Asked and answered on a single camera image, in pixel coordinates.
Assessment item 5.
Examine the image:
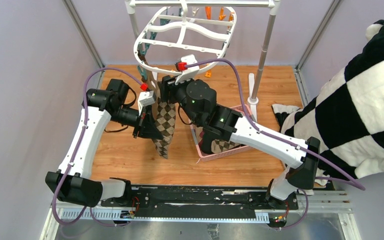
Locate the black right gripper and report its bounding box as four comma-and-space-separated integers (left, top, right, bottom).
157, 72, 200, 126

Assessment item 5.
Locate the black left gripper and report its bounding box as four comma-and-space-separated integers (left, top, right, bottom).
110, 104, 164, 139

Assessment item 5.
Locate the brown argyle sock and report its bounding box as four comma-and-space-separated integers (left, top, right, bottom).
210, 139, 243, 154
152, 97, 176, 159

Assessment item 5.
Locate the black sock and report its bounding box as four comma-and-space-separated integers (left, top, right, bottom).
198, 128, 215, 155

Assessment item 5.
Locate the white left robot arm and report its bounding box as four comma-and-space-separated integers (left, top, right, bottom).
45, 79, 163, 208

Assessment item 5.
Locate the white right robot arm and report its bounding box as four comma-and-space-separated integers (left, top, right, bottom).
158, 76, 320, 209

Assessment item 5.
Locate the white oval clip hanger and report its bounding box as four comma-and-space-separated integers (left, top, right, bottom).
133, 6, 237, 77

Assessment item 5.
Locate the tan sock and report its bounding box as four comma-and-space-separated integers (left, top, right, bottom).
142, 69, 159, 97

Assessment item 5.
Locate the pink plastic basket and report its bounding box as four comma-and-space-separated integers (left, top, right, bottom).
189, 104, 256, 163

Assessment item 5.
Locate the white metal drying rack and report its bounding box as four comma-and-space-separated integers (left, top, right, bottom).
125, 0, 281, 118

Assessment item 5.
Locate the black white checkered blanket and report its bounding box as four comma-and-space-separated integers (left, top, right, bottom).
271, 19, 384, 186

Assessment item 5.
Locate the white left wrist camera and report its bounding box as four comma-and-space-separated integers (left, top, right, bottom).
137, 90, 157, 115

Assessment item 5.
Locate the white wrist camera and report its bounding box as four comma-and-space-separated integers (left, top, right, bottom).
175, 54, 200, 85
137, 90, 157, 115

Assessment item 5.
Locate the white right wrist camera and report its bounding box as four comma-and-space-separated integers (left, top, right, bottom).
175, 54, 200, 85

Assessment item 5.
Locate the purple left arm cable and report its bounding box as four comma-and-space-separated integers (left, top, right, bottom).
51, 67, 145, 228

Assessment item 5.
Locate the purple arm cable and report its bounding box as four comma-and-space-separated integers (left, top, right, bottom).
51, 67, 145, 228
185, 58, 366, 231

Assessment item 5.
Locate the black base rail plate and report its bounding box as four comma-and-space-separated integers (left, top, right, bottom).
100, 185, 299, 220

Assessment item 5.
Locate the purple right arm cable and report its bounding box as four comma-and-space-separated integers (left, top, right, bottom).
185, 58, 366, 231

